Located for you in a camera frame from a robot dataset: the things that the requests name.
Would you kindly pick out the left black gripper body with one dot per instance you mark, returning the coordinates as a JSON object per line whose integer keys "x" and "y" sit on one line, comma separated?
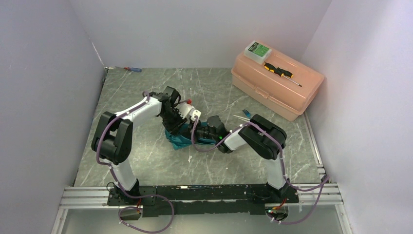
{"x": 172, "y": 120}

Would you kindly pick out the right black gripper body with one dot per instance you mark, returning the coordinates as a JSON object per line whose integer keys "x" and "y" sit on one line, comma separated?
{"x": 203, "y": 133}

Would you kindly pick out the teal cloth napkin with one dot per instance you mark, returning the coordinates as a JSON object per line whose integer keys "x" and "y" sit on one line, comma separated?
{"x": 180, "y": 136}

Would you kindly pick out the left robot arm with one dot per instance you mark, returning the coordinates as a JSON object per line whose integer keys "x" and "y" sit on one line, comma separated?
{"x": 112, "y": 140}

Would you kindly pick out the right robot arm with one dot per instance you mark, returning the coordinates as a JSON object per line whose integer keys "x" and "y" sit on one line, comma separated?
{"x": 260, "y": 134}

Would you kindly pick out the white plastic utensil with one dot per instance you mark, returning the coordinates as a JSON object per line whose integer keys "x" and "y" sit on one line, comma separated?
{"x": 242, "y": 118}

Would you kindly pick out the blue plastic utensil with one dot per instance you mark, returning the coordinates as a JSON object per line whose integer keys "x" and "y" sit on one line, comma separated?
{"x": 247, "y": 113}

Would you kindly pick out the blue red screwdriver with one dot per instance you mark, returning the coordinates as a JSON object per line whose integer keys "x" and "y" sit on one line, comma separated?
{"x": 132, "y": 69}

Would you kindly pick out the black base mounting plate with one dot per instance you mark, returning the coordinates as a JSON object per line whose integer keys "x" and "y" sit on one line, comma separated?
{"x": 253, "y": 199}

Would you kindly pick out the pink plastic toolbox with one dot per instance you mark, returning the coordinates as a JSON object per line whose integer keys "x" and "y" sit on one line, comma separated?
{"x": 276, "y": 93}

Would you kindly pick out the yellow black screwdriver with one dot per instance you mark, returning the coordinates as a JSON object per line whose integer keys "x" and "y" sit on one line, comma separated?
{"x": 280, "y": 72}

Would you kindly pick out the green white small box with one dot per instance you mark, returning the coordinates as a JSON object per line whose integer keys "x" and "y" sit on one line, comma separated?
{"x": 257, "y": 52}

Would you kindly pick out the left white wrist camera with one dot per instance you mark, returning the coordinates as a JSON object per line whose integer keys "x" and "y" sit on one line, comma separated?
{"x": 187, "y": 110}

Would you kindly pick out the aluminium frame rail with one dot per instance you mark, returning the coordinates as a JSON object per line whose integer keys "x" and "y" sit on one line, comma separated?
{"x": 97, "y": 197}

